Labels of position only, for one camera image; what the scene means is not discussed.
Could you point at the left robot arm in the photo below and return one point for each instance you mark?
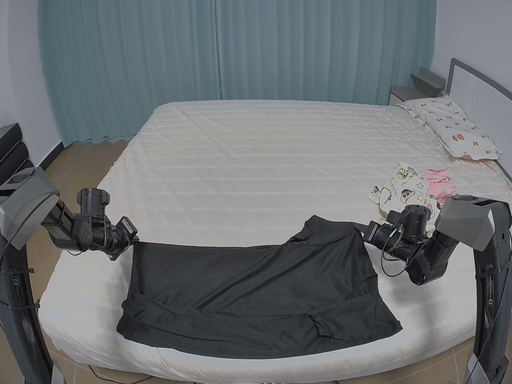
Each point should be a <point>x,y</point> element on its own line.
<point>24,210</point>

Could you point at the bed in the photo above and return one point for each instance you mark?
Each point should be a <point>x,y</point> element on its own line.
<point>240,154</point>

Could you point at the black T-shirt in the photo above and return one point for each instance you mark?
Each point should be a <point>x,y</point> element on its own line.
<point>248,286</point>

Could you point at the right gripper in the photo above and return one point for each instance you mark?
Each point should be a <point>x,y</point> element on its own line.
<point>382,238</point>

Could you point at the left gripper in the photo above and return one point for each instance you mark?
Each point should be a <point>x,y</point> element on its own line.
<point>120,238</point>

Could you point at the grey bedside table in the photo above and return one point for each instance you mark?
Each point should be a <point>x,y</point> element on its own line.
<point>408,94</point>

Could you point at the pink garment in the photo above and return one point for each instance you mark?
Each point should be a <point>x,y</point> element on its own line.
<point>440,186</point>

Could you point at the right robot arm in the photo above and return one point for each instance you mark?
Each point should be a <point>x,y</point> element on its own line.
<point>464,222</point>

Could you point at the black chest of drawers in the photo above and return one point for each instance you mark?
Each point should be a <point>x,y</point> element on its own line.
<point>12,150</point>

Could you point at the white printed pillow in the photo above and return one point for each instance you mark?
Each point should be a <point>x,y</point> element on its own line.
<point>452,128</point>

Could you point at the white printed garment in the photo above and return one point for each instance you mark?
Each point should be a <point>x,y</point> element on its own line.
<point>400,190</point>

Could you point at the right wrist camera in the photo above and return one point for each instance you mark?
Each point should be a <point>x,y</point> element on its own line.
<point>394,218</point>

